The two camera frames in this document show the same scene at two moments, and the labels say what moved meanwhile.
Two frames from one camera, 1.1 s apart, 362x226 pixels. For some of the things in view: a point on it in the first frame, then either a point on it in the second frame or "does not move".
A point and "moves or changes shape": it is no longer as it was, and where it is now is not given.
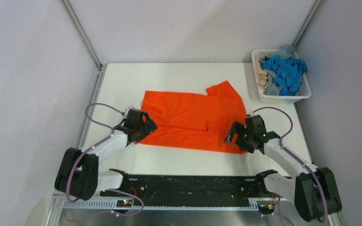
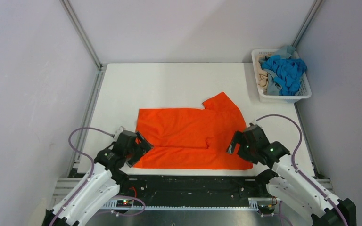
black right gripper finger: [238, 128] -> [237, 138]
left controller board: [124, 203] does not move
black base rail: [153, 190] does not move
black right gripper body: [247, 143] -> [247, 151]
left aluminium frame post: [73, 15] does not move
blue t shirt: [290, 72] does not move
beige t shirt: [263, 79] does not move
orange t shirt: [193, 121] moves or changes shape
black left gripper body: [144, 130] -> [138, 150]
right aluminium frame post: [307, 20] does not move
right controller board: [266, 209] does not move
